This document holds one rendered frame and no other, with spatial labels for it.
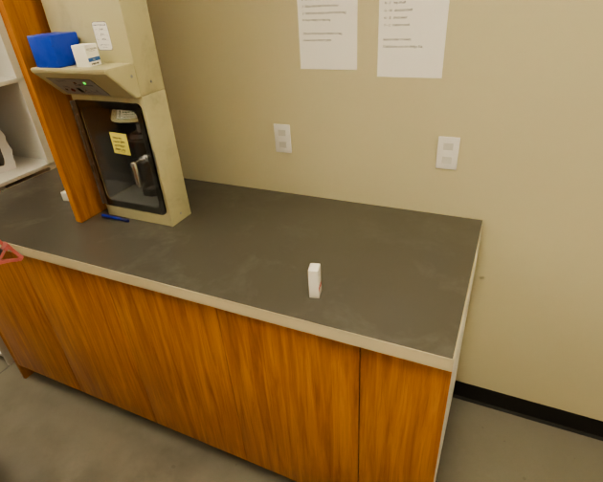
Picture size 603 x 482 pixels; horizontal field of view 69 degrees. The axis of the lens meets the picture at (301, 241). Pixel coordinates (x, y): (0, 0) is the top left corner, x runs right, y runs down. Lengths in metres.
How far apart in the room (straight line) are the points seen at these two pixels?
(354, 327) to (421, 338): 0.16
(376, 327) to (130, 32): 1.10
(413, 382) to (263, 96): 1.16
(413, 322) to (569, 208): 0.74
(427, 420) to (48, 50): 1.51
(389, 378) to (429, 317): 0.19
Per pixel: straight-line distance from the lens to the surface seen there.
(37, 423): 2.52
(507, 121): 1.56
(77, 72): 1.53
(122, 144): 1.66
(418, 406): 1.28
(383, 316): 1.17
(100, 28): 1.58
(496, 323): 1.95
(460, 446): 2.11
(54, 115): 1.79
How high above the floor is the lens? 1.70
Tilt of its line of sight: 31 degrees down
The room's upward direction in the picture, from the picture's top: 4 degrees counter-clockwise
